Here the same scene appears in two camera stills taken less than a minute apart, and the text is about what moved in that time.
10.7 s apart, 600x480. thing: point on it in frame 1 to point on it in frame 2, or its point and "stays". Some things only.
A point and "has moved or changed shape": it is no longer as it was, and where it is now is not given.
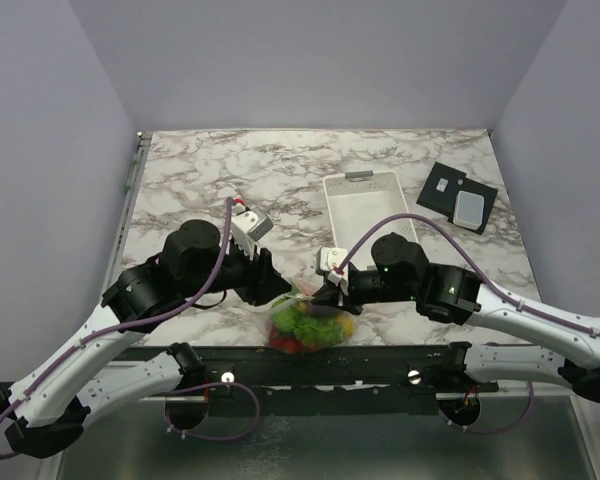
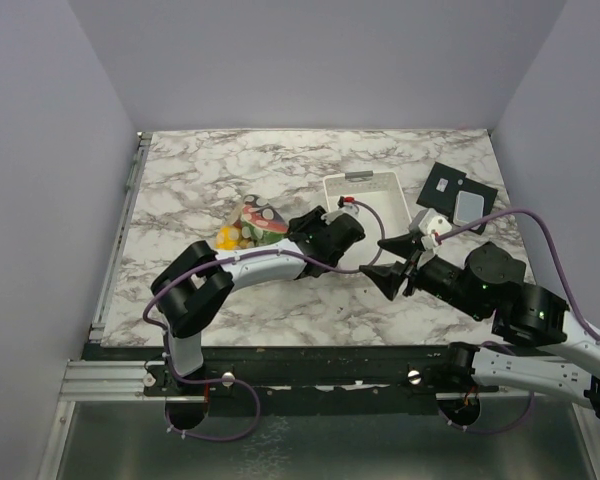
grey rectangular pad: (469, 210) stays
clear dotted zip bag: (299, 325) has moved or changed shape
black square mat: (440, 189) stays
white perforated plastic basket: (359, 199) stays
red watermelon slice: (306, 287) has moved or changed shape
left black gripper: (263, 282) to (315, 217)
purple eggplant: (325, 310) to (260, 203)
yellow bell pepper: (348, 327) has moved or changed shape
